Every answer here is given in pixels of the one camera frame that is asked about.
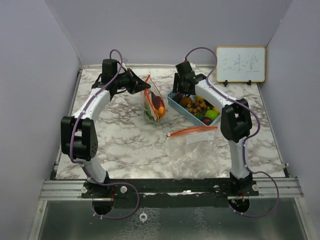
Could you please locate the light blue perforated plastic basket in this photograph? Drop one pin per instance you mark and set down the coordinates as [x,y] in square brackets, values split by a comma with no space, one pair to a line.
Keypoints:
[196,120]

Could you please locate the aluminium extrusion frame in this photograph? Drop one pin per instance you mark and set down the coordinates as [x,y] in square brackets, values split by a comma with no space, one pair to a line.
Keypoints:
[70,190]

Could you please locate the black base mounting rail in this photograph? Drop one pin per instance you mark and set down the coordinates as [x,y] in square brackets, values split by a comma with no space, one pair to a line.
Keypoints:
[168,192]

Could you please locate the green leafy vegetable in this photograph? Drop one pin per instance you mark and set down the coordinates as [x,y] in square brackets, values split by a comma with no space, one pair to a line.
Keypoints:
[149,113]

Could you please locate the small whiteboard wooden frame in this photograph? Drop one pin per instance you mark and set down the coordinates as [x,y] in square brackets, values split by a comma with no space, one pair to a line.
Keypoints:
[241,64]

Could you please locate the purple eggplant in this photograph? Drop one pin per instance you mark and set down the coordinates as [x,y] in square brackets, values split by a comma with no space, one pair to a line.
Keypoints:
[178,97]

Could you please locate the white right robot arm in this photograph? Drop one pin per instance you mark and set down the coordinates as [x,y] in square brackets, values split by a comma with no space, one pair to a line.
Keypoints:
[235,118]

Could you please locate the clear zip bag orange zipper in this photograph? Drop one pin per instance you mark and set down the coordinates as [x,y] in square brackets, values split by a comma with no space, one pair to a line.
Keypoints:
[147,94]

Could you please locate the brown kiwi fruit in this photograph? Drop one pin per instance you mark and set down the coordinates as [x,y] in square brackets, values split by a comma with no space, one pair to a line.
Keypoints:
[186,101]

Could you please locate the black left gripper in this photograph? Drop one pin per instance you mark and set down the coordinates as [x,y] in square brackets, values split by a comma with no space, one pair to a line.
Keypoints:
[136,83]

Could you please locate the green wrinkled ball fruit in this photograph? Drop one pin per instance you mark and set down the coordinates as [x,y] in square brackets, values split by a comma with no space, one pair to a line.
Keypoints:
[212,114]

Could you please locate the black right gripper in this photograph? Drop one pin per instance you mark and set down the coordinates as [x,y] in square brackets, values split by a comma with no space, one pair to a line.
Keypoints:
[177,87]

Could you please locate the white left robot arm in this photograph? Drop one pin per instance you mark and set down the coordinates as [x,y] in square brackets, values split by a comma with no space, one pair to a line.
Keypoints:
[78,133]

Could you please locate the red and orange meat slab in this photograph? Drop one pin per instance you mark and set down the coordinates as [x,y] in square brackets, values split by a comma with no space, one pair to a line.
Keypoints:
[158,105]

